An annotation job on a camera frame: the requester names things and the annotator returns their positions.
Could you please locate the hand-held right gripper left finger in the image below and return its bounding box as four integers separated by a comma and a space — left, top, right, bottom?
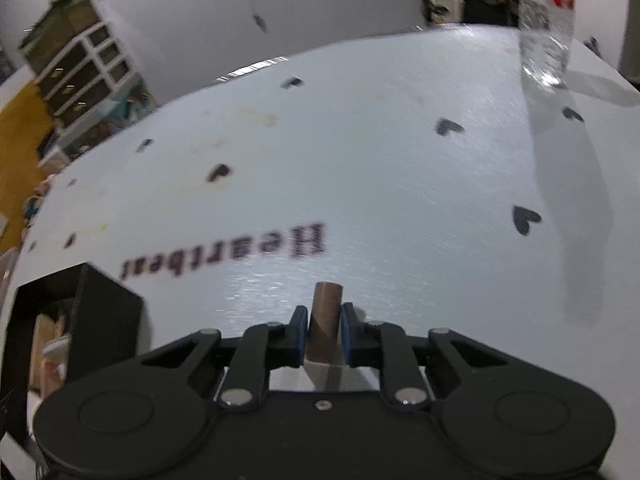
141, 305, 308, 411

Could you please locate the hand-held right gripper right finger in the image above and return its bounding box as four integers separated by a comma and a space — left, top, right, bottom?
341, 302, 511, 411

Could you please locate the brown cardboard tube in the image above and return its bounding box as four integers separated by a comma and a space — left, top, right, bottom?
305, 282, 345, 364

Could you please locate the black box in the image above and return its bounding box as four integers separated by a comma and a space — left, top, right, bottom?
0, 262, 146, 453

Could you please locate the colourful printed cabinet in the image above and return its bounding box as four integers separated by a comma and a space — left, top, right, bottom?
52, 80, 158, 163

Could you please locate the white drawer unit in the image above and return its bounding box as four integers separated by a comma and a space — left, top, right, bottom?
37, 21, 147, 128

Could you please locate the clear plastic water bottle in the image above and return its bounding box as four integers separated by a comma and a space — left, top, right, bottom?
516, 0, 577, 87

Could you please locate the glass fish tank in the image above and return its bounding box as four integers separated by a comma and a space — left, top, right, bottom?
19, 0, 103, 77

